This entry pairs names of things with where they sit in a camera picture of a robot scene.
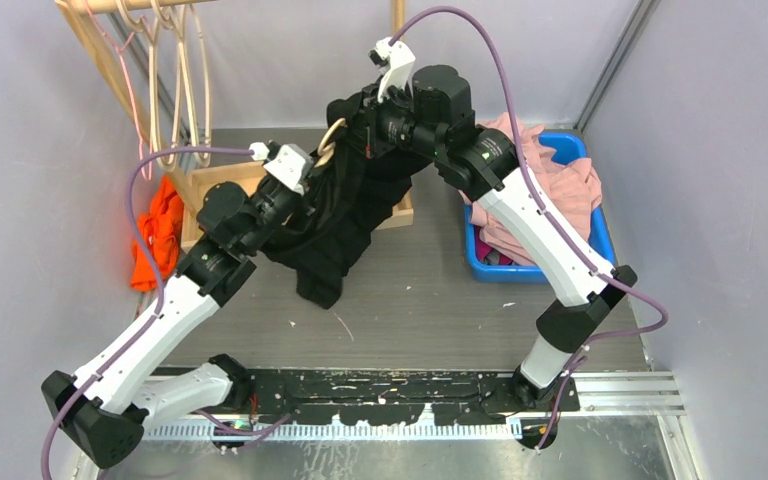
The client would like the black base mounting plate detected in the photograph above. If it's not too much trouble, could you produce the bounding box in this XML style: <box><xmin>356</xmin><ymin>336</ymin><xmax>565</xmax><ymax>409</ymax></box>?
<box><xmin>158</xmin><ymin>367</ymin><xmax>582</xmax><ymax>452</ymax></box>

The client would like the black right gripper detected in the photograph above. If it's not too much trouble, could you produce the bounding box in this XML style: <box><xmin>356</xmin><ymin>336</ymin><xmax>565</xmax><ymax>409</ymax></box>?
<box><xmin>335</xmin><ymin>81</ymin><xmax>442</xmax><ymax>161</ymax></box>

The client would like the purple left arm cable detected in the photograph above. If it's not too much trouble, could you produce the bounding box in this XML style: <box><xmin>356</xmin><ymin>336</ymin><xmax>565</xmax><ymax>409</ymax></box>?
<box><xmin>39</xmin><ymin>145</ymin><xmax>256</xmax><ymax>480</ymax></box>

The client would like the wooden clothes rack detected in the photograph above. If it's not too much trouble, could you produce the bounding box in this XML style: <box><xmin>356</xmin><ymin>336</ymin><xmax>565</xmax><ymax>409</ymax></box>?
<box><xmin>52</xmin><ymin>0</ymin><xmax>416</xmax><ymax>253</ymax></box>

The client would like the orange cloth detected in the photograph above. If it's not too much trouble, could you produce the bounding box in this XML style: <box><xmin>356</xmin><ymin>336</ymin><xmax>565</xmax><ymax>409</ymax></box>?
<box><xmin>130</xmin><ymin>177</ymin><xmax>185</xmax><ymax>292</ymax></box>

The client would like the magenta dress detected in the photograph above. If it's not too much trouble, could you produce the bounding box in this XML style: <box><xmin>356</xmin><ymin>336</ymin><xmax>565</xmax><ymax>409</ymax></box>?
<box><xmin>475</xmin><ymin>239</ymin><xmax>514</xmax><ymax>266</ymax></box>

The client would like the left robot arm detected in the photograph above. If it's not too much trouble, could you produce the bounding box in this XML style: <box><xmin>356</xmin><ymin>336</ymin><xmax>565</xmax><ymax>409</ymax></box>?
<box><xmin>41</xmin><ymin>174</ymin><xmax>308</xmax><ymax>469</ymax></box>

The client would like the blue plastic bin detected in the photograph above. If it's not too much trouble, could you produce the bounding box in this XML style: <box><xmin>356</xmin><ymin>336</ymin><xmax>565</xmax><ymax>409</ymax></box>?
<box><xmin>463</xmin><ymin>131</ymin><xmax>617</xmax><ymax>285</ymax></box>

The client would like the pink pleated garment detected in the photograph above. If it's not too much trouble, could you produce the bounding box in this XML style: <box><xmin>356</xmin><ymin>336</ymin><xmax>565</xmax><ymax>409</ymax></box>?
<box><xmin>469</xmin><ymin>119</ymin><xmax>602</xmax><ymax>266</ymax></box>

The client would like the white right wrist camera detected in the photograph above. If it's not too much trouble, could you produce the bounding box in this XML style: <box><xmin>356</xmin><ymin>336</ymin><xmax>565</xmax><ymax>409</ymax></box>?
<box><xmin>369</xmin><ymin>37</ymin><xmax>416</xmax><ymax>104</ymax></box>

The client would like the aluminium rail frame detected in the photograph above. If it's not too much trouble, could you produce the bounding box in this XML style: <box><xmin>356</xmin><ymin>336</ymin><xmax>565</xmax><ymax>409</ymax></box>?
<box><xmin>143</xmin><ymin>372</ymin><xmax>685</xmax><ymax>441</ymax></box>

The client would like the wooden hanger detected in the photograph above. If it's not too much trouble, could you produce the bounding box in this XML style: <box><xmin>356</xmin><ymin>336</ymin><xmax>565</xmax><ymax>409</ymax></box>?
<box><xmin>314</xmin><ymin>117</ymin><xmax>346</xmax><ymax>168</ymax></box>
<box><xmin>159</xmin><ymin>1</ymin><xmax>213</xmax><ymax>148</ymax></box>
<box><xmin>114</xmin><ymin>0</ymin><xmax>181</xmax><ymax>152</ymax></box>

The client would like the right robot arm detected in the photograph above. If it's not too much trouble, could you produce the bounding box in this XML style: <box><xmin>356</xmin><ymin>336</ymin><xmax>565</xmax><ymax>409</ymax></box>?
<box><xmin>348</xmin><ymin>65</ymin><xmax>637</xmax><ymax>411</ymax></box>

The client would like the black garment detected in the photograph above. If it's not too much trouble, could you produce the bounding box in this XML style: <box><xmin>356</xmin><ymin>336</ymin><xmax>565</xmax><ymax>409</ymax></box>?
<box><xmin>261</xmin><ymin>84</ymin><xmax>433</xmax><ymax>311</ymax></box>

